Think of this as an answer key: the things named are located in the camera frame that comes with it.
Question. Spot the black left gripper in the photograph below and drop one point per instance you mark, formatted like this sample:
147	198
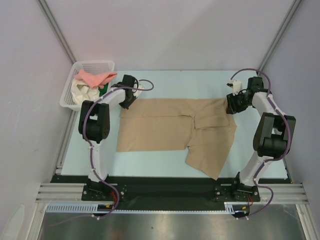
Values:
126	105

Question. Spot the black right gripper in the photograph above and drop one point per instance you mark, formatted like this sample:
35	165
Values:
231	104

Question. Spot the beige t shirt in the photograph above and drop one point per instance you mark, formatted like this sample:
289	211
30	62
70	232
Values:
202	126

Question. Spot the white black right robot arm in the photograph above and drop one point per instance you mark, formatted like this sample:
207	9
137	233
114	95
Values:
272	139

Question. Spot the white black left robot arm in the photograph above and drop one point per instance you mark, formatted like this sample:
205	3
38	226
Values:
94	126

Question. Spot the green cloth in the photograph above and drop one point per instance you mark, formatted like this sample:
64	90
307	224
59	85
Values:
103	90

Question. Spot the pink cloth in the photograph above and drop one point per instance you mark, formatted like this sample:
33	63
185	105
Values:
95	80

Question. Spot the cream white cloth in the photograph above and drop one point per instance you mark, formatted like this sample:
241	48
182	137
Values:
82	92

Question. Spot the white plastic basket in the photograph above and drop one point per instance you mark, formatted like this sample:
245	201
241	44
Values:
91	66

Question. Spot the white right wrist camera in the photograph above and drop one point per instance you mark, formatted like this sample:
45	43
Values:
236	86

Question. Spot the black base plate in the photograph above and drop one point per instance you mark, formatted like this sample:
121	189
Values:
172	193

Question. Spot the white slotted cable duct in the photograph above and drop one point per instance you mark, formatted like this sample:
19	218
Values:
95	208

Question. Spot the right aluminium corner post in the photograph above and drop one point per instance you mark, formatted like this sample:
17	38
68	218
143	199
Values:
293	9

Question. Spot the aluminium corner post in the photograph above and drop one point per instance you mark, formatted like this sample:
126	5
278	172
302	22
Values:
50	18
293	9

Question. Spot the left aluminium corner post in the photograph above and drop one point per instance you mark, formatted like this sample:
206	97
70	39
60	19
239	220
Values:
50	18

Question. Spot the aluminium front rail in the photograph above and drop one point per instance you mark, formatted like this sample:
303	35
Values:
60	192

